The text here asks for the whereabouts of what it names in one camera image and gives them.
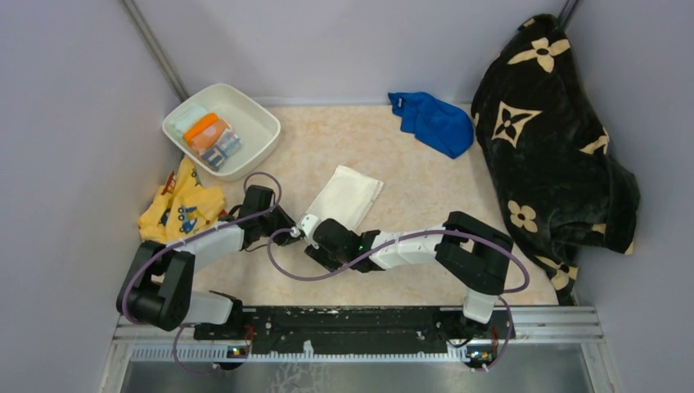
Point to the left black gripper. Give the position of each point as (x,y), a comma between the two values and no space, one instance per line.
(288,222)

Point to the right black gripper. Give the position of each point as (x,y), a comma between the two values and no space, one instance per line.
(317,252)

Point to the cream white towel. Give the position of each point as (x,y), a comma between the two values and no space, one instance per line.
(347,197)

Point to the rabbit print striped towel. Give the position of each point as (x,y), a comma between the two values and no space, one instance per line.
(226,146)

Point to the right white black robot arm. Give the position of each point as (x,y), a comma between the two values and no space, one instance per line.
(475,253)

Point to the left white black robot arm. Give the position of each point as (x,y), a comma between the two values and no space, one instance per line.
(158,288)

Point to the yellow cartoon print towel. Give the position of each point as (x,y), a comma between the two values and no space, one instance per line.
(182,207)

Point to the white square plastic basin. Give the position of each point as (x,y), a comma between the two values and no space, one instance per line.
(257,128)

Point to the orange rolled towel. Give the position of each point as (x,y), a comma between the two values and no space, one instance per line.
(205,132)

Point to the light green rolled towel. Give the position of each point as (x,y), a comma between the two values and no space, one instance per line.
(180,124)

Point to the blue towel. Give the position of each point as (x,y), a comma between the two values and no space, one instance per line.
(446,128)

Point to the black floral pattern blanket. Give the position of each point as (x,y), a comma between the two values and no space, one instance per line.
(558,186)

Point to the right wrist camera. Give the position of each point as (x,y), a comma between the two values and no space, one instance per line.
(328,234)

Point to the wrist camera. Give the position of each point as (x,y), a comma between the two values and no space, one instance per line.
(328,234)
(257,199)

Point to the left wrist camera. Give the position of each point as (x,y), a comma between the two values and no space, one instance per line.
(257,199)

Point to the aluminium frame rail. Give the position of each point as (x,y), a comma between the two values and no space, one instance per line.
(542,325)

